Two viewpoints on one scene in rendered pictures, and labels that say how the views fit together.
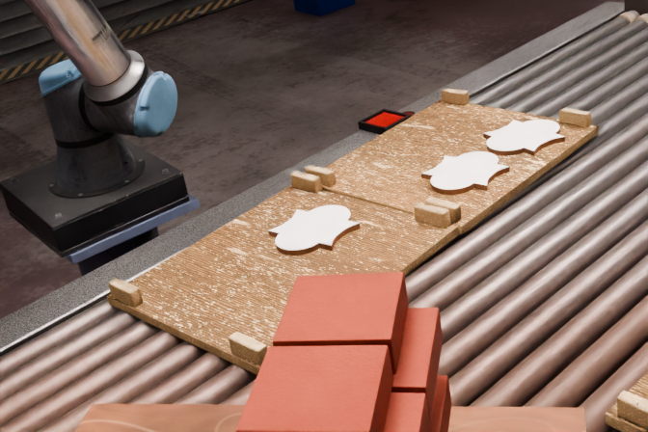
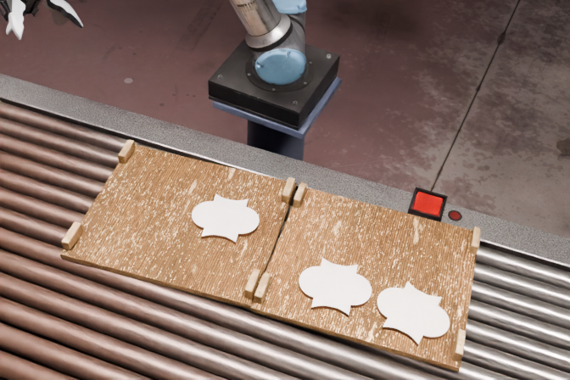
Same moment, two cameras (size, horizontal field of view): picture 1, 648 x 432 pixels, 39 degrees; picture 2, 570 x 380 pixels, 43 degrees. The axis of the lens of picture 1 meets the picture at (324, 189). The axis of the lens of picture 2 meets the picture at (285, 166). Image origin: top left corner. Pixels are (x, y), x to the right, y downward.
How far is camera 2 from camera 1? 1.29 m
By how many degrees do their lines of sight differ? 48
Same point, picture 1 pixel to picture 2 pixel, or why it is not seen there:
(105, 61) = (246, 22)
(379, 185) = (303, 236)
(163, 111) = (279, 74)
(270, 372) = not seen: outside the picture
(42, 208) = (228, 64)
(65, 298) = (138, 124)
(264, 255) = (190, 203)
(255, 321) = (110, 227)
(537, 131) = (421, 321)
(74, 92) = not seen: hidden behind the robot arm
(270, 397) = not seen: outside the picture
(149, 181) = (279, 101)
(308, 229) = (220, 215)
